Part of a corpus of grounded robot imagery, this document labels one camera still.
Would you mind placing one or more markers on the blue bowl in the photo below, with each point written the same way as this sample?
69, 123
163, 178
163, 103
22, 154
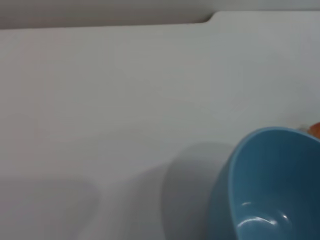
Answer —
272, 185

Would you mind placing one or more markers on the orange ridged bread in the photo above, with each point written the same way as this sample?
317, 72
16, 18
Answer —
314, 128

